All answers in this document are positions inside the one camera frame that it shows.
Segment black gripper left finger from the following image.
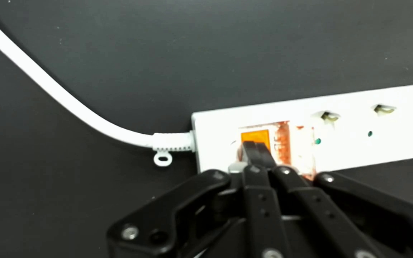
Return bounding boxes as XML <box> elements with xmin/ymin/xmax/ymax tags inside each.
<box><xmin>105</xmin><ymin>140</ymin><xmax>289</xmax><ymax>258</ymax></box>

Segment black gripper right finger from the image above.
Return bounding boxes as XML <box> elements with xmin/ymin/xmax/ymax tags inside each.
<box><xmin>257</xmin><ymin>140</ymin><xmax>413</xmax><ymax>258</ymax></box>

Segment white power strip orange switch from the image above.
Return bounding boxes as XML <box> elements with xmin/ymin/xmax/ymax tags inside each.
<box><xmin>190</xmin><ymin>82</ymin><xmax>413</xmax><ymax>175</ymax></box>

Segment thick white power strip cable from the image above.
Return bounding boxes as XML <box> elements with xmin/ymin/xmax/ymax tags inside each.
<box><xmin>0</xmin><ymin>4</ymin><xmax>196</xmax><ymax>169</ymax></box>

